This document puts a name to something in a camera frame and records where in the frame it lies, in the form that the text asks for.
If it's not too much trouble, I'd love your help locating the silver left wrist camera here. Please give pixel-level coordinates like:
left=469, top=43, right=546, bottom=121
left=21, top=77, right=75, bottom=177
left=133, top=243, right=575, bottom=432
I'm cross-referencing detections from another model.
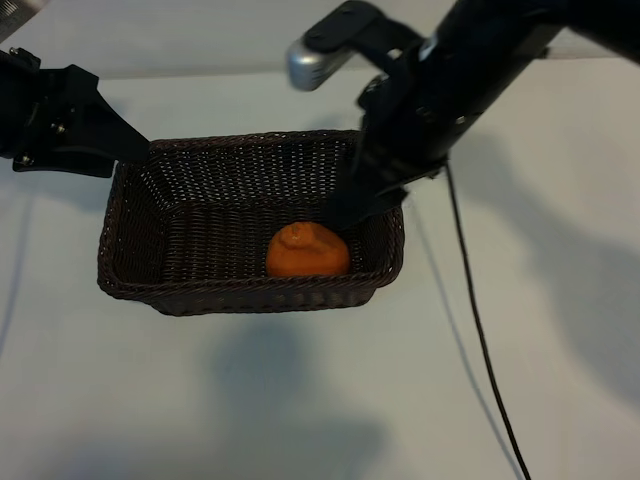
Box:
left=0, top=0, right=49, bottom=41

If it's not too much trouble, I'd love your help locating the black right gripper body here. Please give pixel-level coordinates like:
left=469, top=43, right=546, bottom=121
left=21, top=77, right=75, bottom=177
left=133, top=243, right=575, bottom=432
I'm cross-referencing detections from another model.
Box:
left=349, top=37, right=504, bottom=195

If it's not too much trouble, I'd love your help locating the dark brown wicker basket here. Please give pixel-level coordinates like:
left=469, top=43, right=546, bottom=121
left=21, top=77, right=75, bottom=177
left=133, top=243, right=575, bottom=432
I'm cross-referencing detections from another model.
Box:
left=96, top=129, right=405, bottom=317

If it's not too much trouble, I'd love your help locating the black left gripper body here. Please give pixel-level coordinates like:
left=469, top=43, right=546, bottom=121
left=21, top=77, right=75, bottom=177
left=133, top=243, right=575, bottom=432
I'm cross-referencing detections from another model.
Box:
left=0, top=47, right=71, bottom=161

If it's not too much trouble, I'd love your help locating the orange fruit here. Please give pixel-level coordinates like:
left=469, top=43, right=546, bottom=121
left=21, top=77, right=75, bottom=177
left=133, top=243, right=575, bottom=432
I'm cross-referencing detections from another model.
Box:
left=264, top=220, right=351, bottom=278

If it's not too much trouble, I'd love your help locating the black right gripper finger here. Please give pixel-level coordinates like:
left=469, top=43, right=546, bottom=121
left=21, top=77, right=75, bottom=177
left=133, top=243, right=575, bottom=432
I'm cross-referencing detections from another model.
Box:
left=334, top=188, right=410, bottom=232
left=322, top=174, right=381, bottom=227

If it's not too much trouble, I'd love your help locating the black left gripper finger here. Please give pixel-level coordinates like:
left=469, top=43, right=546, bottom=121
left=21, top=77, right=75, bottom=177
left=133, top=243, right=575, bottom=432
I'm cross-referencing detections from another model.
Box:
left=12, top=147, right=115, bottom=180
left=39, top=64, right=151, bottom=162

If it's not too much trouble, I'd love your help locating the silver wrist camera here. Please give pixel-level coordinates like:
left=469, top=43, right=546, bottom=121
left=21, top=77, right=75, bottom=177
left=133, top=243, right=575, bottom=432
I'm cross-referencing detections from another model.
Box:
left=285, top=0, right=396, bottom=92
left=0, top=0, right=49, bottom=41

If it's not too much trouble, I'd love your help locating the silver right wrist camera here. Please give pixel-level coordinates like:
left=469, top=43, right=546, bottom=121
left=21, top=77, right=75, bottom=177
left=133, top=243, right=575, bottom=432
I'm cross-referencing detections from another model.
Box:
left=285, top=0, right=396, bottom=92

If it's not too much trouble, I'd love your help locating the black hanging cable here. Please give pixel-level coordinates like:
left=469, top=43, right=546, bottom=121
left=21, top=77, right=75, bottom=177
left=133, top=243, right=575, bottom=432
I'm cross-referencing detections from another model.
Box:
left=443, top=162, right=534, bottom=480

